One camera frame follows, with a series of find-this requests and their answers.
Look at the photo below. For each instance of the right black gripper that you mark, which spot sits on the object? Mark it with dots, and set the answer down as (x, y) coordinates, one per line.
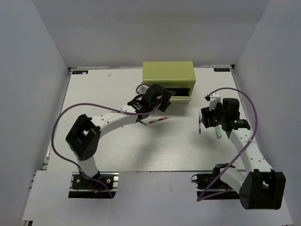
(207, 114)

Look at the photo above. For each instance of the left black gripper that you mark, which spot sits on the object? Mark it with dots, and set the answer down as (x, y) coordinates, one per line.
(165, 97)

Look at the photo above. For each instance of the green highlighter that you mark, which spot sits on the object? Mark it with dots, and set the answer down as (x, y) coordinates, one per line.
(218, 132)

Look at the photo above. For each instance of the green metal drawer chest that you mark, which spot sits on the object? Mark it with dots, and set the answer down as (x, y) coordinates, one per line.
(177, 76)

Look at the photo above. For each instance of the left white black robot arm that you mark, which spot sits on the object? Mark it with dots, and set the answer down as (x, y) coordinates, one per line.
(83, 138)

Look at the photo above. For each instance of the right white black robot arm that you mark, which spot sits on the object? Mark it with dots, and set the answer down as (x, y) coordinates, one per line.
(261, 187)

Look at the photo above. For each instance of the green gel pen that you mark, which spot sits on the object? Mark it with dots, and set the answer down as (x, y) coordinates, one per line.
(199, 122)

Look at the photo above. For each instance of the red gel pen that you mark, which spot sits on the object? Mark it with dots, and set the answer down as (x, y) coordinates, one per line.
(160, 119)

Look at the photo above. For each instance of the right blue corner label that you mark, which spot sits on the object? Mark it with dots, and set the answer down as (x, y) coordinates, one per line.
(221, 69)

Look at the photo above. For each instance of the blue corner label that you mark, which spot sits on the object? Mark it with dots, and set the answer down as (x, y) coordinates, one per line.
(80, 72)
(221, 69)

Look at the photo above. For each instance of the left blue corner label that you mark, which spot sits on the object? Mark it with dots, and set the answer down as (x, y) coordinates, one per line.
(80, 72)

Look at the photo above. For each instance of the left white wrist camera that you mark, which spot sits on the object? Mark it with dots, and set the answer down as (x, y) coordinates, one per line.
(142, 88)

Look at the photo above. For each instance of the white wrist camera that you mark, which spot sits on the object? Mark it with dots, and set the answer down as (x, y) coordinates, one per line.
(142, 88)
(213, 99)

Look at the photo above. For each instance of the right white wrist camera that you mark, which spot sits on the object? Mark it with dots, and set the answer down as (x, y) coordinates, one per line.
(213, 99)

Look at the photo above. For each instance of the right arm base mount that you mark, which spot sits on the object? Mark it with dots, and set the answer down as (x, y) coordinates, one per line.
(202, 180)

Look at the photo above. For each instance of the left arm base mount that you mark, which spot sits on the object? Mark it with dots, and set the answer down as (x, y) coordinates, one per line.
(84, 188)

